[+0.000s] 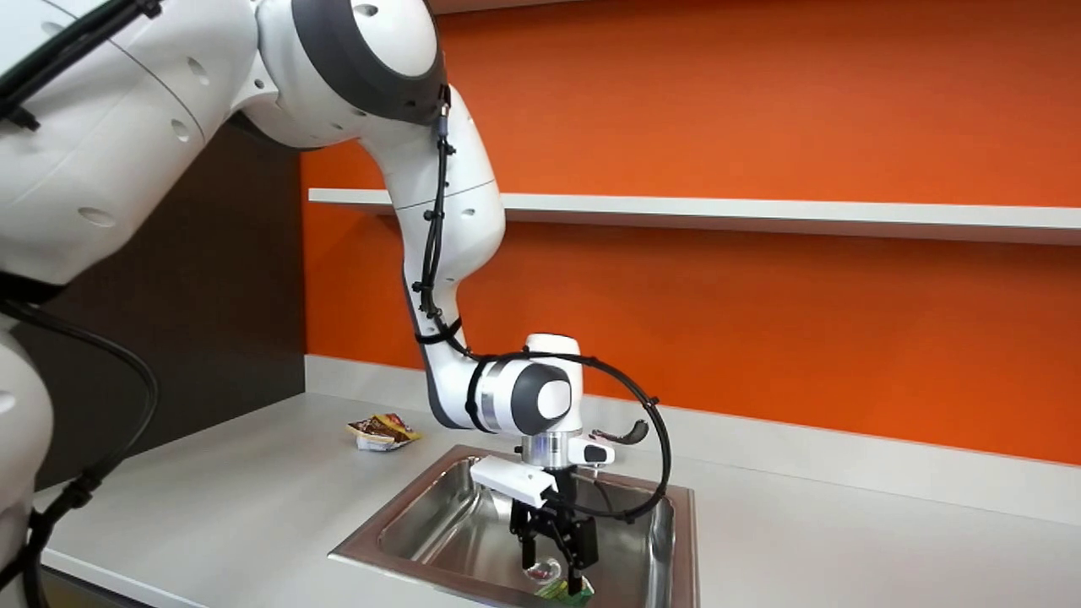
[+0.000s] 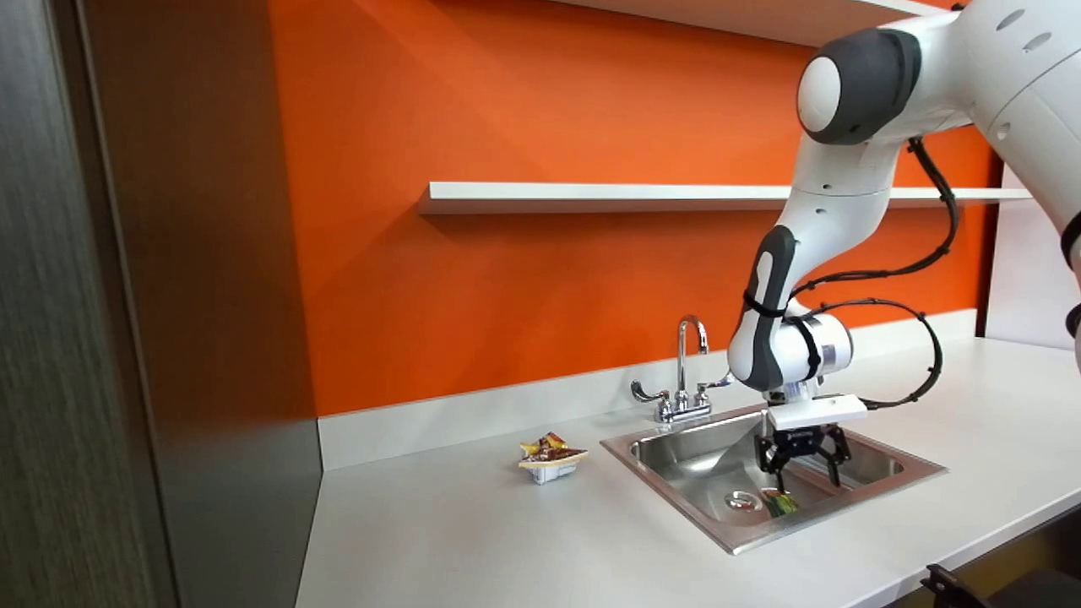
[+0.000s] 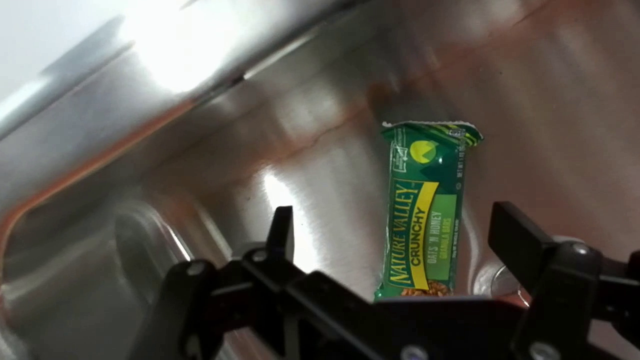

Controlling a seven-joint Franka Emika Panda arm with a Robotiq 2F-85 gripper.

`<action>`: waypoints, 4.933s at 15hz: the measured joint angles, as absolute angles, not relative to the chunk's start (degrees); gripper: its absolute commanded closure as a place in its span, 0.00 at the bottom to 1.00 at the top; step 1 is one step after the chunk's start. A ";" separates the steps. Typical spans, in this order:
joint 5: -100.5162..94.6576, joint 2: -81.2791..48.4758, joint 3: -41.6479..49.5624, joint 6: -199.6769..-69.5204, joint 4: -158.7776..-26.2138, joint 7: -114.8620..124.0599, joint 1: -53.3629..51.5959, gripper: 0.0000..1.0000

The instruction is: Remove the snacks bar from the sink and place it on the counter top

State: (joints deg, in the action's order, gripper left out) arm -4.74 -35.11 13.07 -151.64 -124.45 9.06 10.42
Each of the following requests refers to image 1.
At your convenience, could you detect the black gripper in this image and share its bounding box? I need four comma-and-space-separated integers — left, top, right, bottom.
511, 467, 601, 601

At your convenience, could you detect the small white bowl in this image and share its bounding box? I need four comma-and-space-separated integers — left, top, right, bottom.
348, 423, 412, 457

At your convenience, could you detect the dark faucet lever handle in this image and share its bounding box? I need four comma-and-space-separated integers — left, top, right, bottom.
598, 414, 655, 449

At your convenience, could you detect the black shoulder cable bundle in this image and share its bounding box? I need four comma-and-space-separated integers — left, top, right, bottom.
0, 0, 165, 127

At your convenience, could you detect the stainless steel sink basin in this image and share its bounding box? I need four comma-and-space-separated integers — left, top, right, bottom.
329, 441, 702, 608

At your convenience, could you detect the white wall shelf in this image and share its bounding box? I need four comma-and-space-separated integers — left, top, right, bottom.
304, 181, 1081, 249

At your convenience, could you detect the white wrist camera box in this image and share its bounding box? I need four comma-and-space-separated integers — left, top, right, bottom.
465, 452, 562, 506

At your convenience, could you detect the metal sink drain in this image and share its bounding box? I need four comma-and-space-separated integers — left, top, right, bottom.
519, 555, 563, 587

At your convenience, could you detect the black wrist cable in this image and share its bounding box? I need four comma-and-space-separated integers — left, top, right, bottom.
410, 81, 676, 524

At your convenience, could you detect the black base cable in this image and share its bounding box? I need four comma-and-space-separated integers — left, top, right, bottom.
0, 292, 161, 608

